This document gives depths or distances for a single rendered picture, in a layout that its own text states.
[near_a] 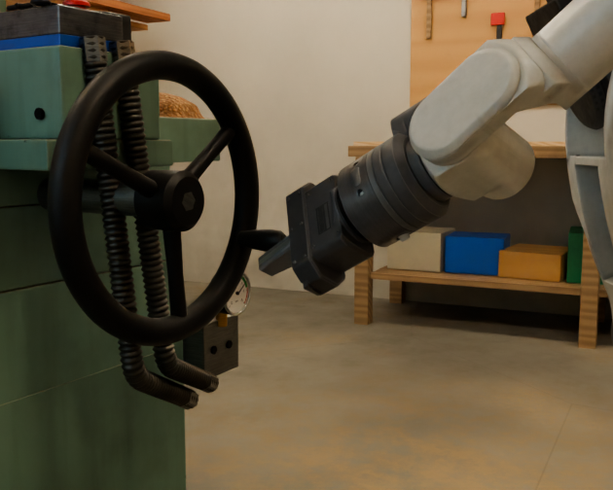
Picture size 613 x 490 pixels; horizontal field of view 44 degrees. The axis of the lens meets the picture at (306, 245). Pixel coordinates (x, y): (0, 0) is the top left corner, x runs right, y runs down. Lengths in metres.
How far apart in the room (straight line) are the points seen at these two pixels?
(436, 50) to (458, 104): 3.48
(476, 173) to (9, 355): 0.52
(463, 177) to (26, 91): 0.44
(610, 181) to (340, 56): 3.48
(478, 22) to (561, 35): 3.43
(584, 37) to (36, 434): 0.69
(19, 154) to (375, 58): 3.55
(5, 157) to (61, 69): 0.11
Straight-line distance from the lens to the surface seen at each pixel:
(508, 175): 0.71
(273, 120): 4.47
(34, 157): 0.78
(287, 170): 4.43
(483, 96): 0.64
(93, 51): 0.80
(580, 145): 1.06
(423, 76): 4.13
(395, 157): 0.69
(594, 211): 1.05
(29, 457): 0.93
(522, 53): 0.66
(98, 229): 0.95
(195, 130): 1.07
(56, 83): 0.79
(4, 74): 0.85
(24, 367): 0.90
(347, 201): 0.71
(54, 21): 0.81
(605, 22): 0.66
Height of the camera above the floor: 0.87
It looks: 8 degrees down
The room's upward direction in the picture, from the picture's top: straight up
